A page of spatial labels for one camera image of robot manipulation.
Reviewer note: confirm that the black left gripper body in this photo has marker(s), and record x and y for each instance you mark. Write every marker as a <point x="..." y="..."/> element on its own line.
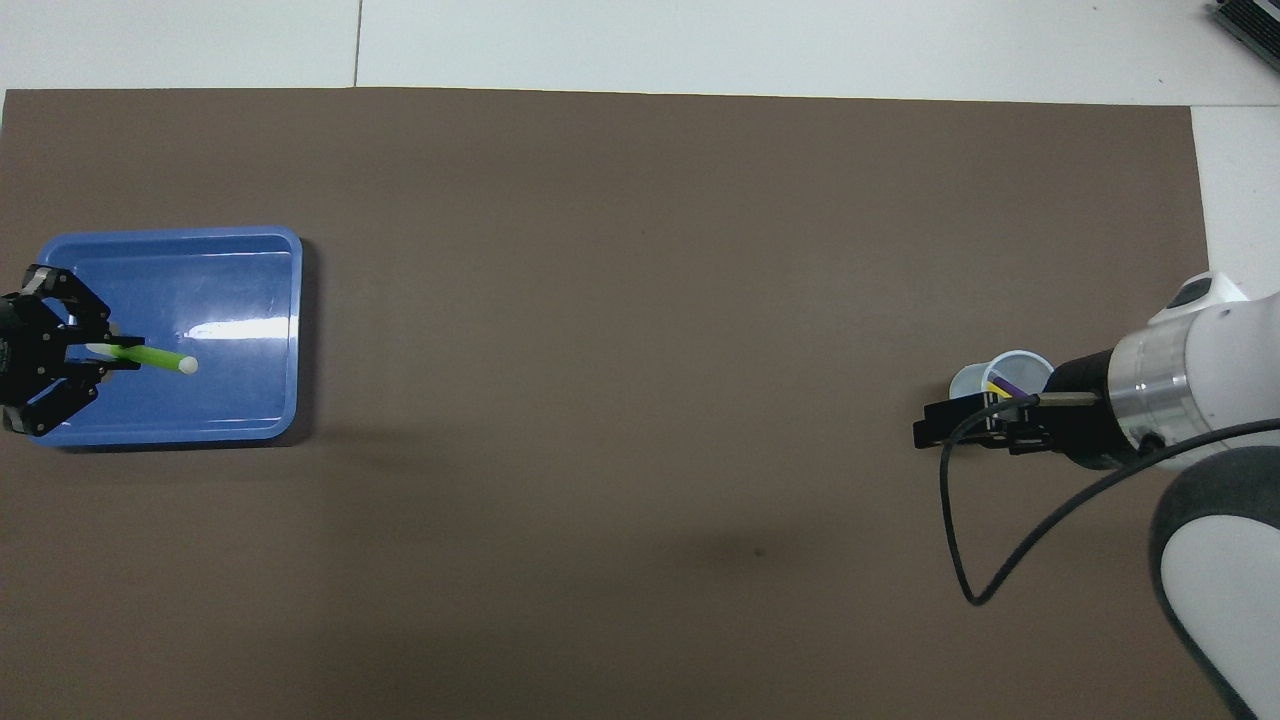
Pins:
<point x="35" y="350"/>

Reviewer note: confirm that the blue plastic tray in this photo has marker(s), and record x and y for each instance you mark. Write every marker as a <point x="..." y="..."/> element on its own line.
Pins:
<point x="230" y="400"/>

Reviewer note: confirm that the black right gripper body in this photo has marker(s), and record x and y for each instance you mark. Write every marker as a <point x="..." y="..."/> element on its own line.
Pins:
<point x="1075" y="420"/>

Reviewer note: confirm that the green pen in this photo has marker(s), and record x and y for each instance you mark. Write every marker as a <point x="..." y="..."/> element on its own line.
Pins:
<point x="160" y="358"/>

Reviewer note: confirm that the purple pen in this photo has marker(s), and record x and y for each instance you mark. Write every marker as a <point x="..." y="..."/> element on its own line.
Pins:
<point x="1012" y="384"/>

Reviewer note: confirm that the grey ribbed device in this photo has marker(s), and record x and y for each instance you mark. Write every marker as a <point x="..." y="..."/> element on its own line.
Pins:
<point x="1250" y="18"/>

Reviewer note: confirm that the translucent plastic cup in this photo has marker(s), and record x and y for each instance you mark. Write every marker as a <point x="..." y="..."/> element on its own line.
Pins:
<point x="965" y="385"/>

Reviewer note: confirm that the brown table mat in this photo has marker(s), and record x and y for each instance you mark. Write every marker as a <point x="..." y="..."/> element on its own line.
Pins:
<point x="640" y="300"/>

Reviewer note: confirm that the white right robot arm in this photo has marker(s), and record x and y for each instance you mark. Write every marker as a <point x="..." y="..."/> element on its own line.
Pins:
<point x="1220" y="400"/>

